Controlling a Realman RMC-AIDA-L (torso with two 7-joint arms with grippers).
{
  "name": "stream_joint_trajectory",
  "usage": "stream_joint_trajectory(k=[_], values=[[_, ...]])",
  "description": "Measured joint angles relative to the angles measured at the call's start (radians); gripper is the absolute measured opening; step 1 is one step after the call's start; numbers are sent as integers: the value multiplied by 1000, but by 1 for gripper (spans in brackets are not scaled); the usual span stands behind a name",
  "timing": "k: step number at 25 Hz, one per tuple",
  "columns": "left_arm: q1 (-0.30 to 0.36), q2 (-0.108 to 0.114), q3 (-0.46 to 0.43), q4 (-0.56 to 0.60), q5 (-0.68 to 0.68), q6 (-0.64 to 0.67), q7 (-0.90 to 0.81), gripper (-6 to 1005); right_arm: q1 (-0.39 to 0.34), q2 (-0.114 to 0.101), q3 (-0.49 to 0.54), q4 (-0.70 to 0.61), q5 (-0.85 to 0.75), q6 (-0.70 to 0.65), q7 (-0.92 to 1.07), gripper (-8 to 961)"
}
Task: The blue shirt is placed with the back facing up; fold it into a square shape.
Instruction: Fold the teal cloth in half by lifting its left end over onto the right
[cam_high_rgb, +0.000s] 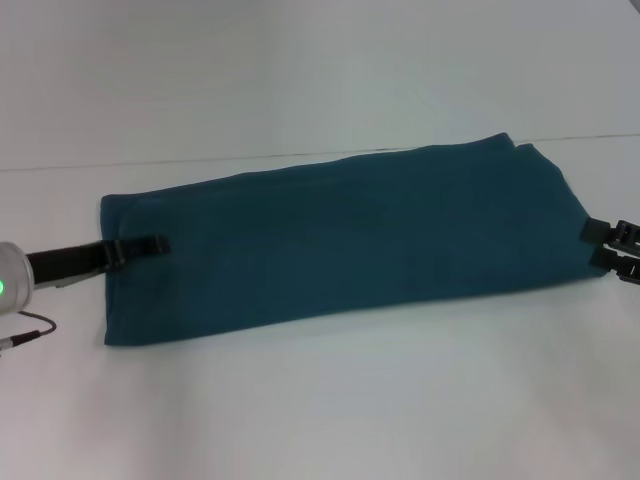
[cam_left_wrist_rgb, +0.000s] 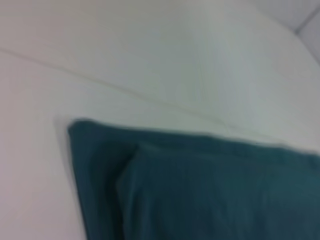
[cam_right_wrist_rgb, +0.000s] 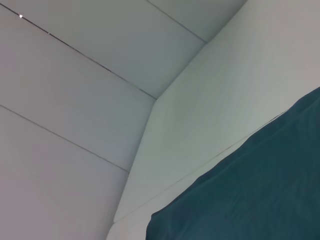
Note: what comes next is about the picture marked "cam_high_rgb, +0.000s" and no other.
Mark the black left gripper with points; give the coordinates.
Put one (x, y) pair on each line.
(70, 262)

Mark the teal blue t-shirt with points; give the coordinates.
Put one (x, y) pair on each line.
(350, 240)

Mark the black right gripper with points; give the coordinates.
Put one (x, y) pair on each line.
(630, 252)

